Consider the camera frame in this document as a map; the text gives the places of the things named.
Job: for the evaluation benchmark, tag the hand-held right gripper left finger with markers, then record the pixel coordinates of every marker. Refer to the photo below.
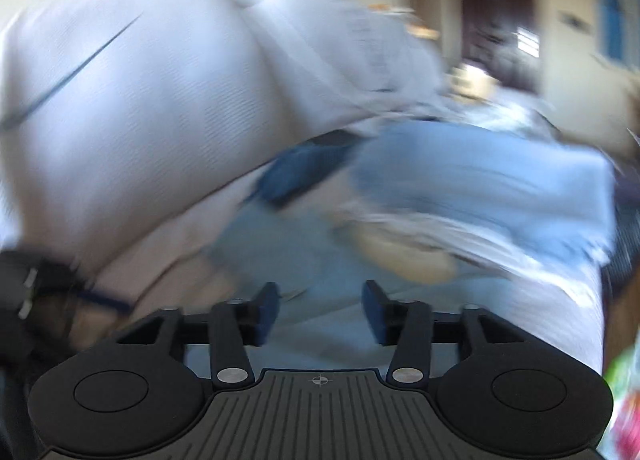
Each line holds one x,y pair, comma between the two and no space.
267,312

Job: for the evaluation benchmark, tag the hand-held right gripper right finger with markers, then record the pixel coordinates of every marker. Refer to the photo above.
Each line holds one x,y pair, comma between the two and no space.
372,312

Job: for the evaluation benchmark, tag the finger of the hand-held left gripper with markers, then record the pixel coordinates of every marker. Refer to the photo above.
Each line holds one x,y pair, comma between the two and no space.
105,301

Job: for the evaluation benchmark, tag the light blue fleece garment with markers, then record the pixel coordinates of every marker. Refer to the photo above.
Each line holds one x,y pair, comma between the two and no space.
280,250

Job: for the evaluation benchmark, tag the light blue sweatpants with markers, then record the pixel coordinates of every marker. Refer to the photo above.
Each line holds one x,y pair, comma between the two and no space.
475,180

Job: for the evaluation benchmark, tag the dark blue garment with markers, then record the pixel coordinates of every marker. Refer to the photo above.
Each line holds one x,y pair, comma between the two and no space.
300,170

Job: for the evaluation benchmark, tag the cream and black toy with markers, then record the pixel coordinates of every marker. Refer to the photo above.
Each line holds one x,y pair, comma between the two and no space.
470,80

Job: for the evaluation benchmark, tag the plastic trash bag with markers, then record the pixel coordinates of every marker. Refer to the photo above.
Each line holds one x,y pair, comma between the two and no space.
625,390

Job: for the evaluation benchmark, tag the dark electric heater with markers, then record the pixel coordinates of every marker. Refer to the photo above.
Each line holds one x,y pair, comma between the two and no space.
627,220

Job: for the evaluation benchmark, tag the patterned white pillow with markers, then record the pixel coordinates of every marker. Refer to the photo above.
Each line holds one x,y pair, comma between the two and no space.
350,40

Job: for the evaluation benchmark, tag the dark wooden door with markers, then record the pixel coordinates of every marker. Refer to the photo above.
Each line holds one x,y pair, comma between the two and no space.
495,0

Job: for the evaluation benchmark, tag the window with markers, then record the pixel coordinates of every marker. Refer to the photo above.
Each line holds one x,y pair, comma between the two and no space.
615,15

